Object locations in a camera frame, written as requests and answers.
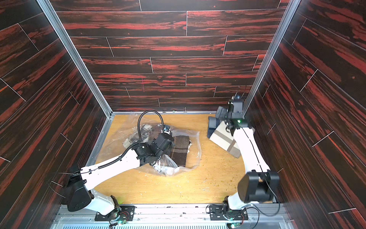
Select dark brown scarf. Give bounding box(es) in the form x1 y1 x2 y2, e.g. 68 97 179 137
169 135 191 167

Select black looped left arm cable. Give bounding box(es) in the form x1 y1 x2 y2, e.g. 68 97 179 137
137 110 165 144

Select blue grey striped scarf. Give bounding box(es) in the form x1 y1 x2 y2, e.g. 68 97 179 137
207 106 228 138

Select aluminium front rail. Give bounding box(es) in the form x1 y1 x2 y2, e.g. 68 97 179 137
50 204 295 229

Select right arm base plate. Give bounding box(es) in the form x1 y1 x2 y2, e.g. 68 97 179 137
205 204 248 221

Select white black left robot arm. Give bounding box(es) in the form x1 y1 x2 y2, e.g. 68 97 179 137
64 133 174 215

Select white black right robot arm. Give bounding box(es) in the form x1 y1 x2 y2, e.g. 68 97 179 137
225 95 280 210

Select cream brown plaid scarf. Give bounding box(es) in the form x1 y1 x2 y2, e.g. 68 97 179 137
123 123 162 148

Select clear plastic vacuum bag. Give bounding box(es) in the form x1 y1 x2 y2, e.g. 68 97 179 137
96 113 202 177

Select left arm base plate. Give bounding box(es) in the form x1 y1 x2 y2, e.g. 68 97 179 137
94 205 136 223

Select cream tan striped scarf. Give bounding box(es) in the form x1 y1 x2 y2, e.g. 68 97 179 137
208 121 241 158

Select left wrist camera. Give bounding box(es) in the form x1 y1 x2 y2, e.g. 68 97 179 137
163 125 172 135

